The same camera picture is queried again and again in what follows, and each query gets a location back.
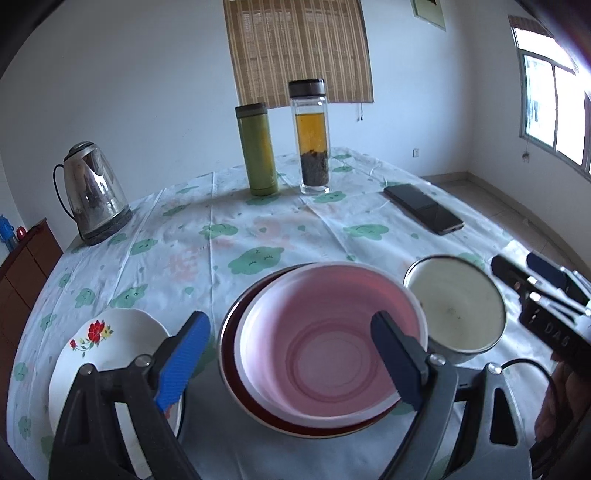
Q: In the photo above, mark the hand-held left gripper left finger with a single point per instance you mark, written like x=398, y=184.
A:
x=184, y=360

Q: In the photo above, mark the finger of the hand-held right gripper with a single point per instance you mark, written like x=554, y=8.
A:
x=547, y=270
x=510, y=272

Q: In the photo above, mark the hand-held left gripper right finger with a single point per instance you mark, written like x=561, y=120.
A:
x=397, y=364

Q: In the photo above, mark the small red flower plate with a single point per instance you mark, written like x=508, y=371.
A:
x=134, y=332

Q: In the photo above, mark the white cup steel rim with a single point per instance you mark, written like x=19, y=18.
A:
x=455, y=309

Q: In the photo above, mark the red bowl white rim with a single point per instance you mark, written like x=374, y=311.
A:
x=323, y=350

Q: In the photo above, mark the person's right hand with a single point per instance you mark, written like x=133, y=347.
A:
x=556, y=406

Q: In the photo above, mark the black smartphone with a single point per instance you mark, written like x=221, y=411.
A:
x=425, y=207

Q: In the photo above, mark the dark kettle base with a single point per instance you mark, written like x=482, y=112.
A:
x=108, y=230

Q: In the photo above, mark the glass window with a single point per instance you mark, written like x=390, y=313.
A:
x=563, y=115

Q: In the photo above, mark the green cloud print tablecloth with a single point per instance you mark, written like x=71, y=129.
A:
x=277, y=221

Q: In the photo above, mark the brown wooden cabinet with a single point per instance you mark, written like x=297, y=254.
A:
x=27, y=267

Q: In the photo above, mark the stainless steel electric kettle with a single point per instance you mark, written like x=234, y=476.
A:
x=92, y=184

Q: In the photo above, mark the red apple ornament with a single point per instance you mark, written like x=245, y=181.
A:
x=21, y=233

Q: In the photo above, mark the green thermos bottle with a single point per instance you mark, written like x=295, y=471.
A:
x=258, y=152

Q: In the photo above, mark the blue thermos flask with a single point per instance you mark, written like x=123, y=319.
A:
x=5, y=230

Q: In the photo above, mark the glass tea bottle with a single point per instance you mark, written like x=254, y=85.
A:
x=311, y=138

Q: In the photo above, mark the bamboo window blind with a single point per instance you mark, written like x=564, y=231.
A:
x=295, y=46

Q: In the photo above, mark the framed wall picture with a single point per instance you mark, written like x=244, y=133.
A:
x=429, y=11

